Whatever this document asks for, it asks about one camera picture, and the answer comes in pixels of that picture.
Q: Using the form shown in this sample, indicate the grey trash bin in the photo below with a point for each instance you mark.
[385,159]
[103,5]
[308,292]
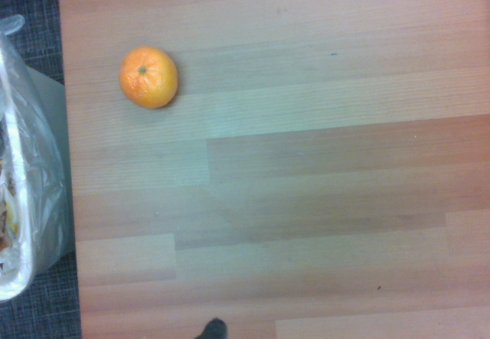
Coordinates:
[49,132]

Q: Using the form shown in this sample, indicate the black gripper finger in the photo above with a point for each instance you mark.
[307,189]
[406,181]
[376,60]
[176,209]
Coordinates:
[213,330]

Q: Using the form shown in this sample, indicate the orange tangerine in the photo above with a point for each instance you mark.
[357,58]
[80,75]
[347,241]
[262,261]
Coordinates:
[148,77]

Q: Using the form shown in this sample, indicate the clear plastic bin liner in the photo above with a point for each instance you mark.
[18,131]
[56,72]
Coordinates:
[34,155]

